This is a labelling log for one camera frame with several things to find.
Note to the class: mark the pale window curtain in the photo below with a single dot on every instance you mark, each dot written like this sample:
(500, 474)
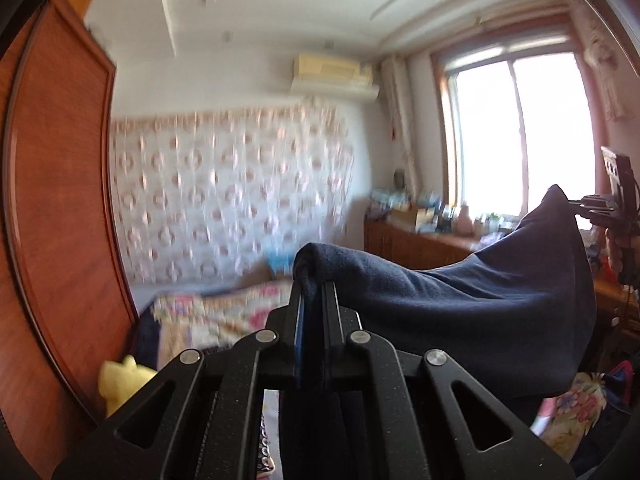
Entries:
(400, 120)

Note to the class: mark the beige air conditioner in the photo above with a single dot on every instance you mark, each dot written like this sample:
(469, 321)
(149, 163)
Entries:
(332, 67)

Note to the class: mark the black circle-patterned garment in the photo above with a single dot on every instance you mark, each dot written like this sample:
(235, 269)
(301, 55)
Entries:
(263, 447)

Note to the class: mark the wooden slatted wardrobe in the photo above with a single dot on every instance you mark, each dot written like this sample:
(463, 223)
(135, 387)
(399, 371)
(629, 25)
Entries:
(55, 185)

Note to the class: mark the cardboard box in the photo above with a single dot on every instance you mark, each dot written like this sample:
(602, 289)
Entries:
(412, 220)

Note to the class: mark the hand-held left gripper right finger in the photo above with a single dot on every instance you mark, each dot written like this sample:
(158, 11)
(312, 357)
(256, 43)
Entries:
(332, 345)

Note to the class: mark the floral blanket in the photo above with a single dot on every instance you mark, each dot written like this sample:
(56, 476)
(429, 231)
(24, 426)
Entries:
(220, 312)

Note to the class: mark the blue plastic bag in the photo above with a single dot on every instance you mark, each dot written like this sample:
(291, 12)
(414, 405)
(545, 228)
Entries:
(280, 262)

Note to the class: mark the yellow plush toy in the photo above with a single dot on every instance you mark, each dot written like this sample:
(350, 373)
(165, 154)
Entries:
(122, 382)

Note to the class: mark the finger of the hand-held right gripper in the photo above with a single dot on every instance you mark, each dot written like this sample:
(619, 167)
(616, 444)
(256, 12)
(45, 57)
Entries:
(595, 213)
(592, 202)

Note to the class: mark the pink thermos jug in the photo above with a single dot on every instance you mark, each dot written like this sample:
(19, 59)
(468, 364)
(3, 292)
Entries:
(465, 221)

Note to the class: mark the dark blue blanket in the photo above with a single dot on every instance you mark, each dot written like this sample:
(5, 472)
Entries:
(147, 337)

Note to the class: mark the window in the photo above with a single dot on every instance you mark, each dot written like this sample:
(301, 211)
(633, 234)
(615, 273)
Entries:
(510, 130)

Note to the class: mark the circle-patterned sheer wall curtain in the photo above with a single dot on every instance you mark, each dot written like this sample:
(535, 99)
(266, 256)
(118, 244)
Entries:
(225, 185)

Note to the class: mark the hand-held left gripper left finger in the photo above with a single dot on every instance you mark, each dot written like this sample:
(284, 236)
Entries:
(299, 345)

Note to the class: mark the low wooden cabinet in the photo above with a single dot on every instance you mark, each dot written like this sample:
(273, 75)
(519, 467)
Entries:
(415, 247)

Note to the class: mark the person's right hand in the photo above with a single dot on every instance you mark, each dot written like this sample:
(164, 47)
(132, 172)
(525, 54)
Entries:
(614, 250)

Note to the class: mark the navy printed t-shirt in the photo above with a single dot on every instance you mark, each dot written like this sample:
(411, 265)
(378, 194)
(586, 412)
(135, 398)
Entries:
(475, 300)

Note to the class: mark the pale patterned side curtain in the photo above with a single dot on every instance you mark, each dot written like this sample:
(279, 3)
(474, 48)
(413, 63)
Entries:
(607, 70)

